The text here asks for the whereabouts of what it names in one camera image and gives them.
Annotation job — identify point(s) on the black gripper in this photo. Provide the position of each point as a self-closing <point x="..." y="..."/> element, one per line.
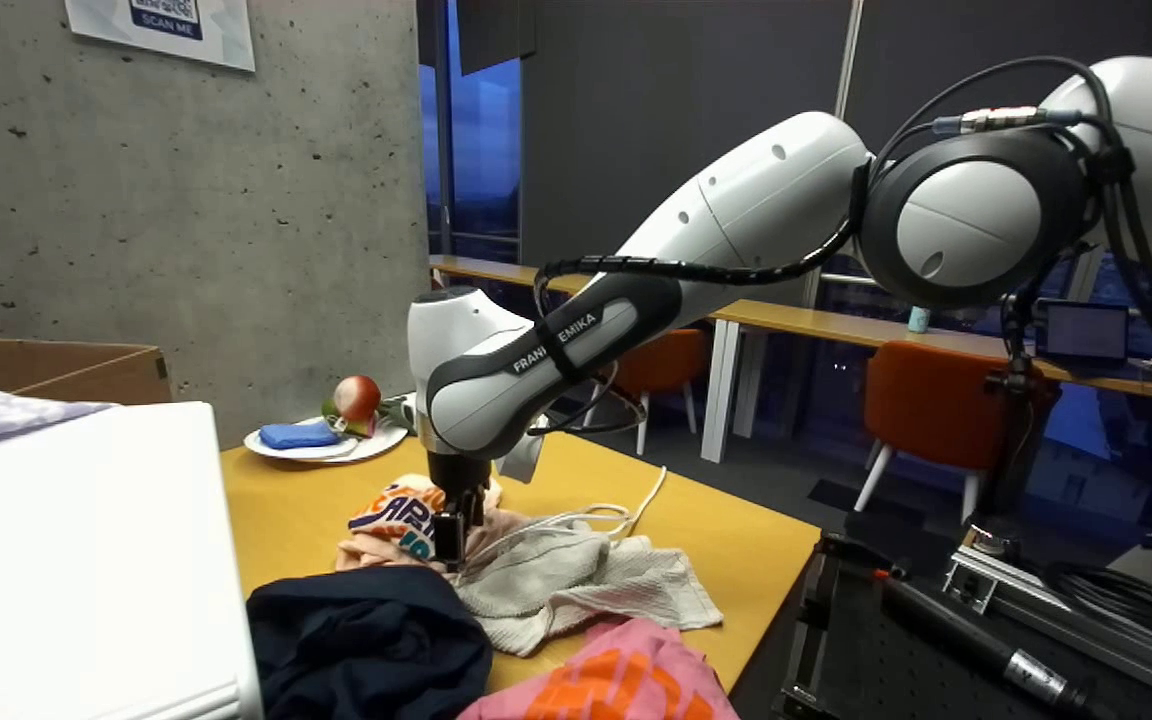
<point x="463" y="481"/>

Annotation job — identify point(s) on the white grey shirt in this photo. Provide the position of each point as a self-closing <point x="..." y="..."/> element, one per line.
<point x="547" y="576"/>

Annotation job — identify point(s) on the pink shirt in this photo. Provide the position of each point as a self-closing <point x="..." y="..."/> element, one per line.
<point x="635" y="670"/>

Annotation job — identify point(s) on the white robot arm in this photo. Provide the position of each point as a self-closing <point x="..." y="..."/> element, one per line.
<point x="954" y="208"/>

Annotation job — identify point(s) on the navy blue shirt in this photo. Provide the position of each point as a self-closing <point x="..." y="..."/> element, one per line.
<point x="364" y="647"/>

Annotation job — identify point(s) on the red apple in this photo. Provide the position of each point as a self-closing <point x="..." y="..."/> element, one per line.
<point x="356" y="401"/>

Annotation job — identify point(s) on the white plate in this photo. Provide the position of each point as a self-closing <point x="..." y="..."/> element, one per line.
<point x="351" y="448"/>

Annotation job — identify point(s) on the blue sponge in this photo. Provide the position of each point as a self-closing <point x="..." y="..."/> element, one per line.
<point x="299" y="433"/>

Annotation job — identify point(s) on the orange chair left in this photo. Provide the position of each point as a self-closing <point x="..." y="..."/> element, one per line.
<point x="627" y="394"/>

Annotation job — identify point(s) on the orange chair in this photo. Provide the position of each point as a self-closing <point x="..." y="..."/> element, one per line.
<point x="948" y="408"/>
<point x="627" y="394"/>

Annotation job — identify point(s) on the white microwave box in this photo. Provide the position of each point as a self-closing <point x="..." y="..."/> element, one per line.
<point x="118" y="572"/>

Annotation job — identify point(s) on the brown cardboard box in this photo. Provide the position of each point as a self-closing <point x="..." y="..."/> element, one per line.
<point x="70" y="368"/>

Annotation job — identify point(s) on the orange chair right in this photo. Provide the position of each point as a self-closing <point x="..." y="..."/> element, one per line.
<point x="948" y="408"/>

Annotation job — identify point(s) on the long wooden counter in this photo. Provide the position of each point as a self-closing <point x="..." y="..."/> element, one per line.
<point x="814" y="327"/>

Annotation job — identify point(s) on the black camera tripod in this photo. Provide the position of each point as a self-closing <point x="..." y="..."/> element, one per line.
<point x="1062" y="637"/>

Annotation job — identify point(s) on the wall poster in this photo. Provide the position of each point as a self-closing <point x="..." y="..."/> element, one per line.
<point x="194" y="28"/>

